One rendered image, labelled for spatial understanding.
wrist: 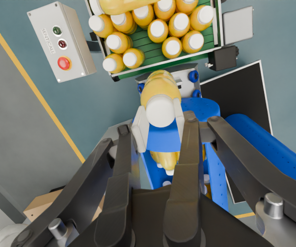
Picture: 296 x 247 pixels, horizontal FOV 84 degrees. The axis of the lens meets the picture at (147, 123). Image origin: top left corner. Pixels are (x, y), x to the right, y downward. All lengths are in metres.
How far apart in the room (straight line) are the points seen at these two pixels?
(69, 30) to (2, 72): 1.75
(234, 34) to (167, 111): 0.63
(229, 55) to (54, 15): 0.54
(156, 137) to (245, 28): 0.57
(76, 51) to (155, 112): 0.41
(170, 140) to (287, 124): 1.81
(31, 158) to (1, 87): 0.90
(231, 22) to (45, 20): 0.64
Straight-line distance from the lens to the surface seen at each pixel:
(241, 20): 0.81
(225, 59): 0.65
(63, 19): 0.59
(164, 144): 0.45
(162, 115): 0.21
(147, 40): 0.72
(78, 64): 0.57
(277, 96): 1.98
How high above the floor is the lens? 1.61
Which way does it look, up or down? 66 degrees down
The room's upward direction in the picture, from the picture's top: 168 degrees counter-clockwise
